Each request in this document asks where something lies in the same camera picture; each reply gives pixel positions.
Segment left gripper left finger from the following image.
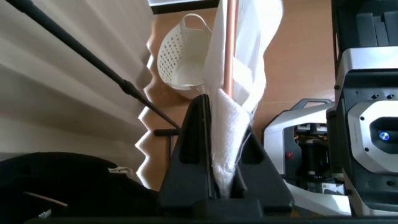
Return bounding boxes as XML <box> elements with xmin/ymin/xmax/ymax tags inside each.
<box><xmin>159</xmin><ymin>94</ymin><xmax>216</xmax><ymax>216</ymax></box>

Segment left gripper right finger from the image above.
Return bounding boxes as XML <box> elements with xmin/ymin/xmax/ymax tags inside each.
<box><xmin>231</xmin><ymin>124</ymin><xmax>295</xmax><ymax>216</ymax></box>

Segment white garment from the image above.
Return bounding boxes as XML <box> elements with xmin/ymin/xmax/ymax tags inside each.
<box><xmin>201</xmin><ymin>0</ymin><xmax>284</xmax><ymax>198</ymax></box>

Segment black shorts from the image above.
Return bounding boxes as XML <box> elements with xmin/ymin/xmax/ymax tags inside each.
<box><xmin>0</xmin><ymin>151</ymin><xmax>162</xmax><ymax>220</ymax></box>

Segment pink clothes hanger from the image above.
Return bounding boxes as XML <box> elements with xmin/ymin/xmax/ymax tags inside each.
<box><xmin>22</xmin><ymin>190</ymin><xmax>69</xmax><ymax>208</ymax></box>
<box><xmin>222</xmin><ymin>0</ymin><xmax>240</xmax><ymax>98</ymax></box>

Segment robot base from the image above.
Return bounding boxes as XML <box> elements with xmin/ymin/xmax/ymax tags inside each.
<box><xmin>262</xmin><ymin>0</ymin><xmax>398</xmax><ymax>218</ymax></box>

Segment white laundry basket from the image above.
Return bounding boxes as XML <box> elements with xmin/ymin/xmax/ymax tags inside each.
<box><xmin>156</xmin><ymin>12</ymin><xmax>214</xmax><ymax>100</ymax></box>

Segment black clothes rack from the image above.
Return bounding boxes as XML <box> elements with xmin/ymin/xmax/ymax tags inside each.
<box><xmin>4</xmin><ymin>0</ymin><xmax>182</xmax><ymax>161</ymax></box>

